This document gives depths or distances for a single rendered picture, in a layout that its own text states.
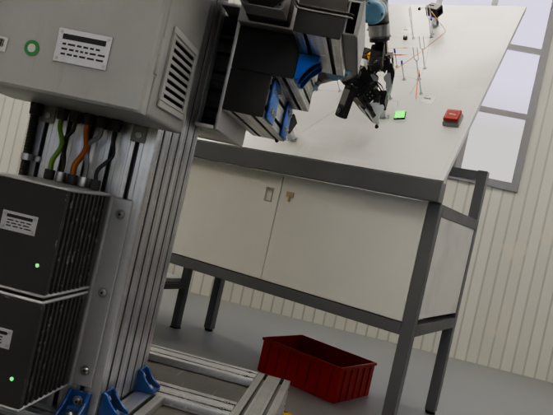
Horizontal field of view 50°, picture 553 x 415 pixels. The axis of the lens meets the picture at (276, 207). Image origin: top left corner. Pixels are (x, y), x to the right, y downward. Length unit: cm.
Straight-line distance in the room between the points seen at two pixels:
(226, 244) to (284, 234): 25
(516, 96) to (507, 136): 25
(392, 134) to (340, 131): 20
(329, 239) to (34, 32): 136
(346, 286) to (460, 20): 123
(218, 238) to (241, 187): 22
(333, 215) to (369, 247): 17
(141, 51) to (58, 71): 13
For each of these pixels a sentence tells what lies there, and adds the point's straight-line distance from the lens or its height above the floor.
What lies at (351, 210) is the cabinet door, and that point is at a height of 72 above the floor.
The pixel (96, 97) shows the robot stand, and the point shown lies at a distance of 94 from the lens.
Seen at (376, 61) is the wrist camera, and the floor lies 123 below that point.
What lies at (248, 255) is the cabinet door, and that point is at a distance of 226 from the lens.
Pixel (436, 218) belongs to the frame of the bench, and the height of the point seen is 75.
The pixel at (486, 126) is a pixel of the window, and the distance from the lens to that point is 401.
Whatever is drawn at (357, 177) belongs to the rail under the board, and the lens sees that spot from 204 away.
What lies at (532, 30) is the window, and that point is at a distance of 421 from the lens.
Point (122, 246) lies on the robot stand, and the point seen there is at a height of 54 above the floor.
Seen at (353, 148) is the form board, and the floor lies 93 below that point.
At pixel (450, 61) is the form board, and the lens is 246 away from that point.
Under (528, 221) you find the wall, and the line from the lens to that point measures 403.
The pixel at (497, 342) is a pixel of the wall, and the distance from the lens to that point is 405.
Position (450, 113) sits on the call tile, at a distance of 215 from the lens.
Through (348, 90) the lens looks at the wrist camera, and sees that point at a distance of 201.
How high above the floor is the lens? 67
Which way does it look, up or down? level
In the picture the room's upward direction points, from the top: 13 degrees clockwise
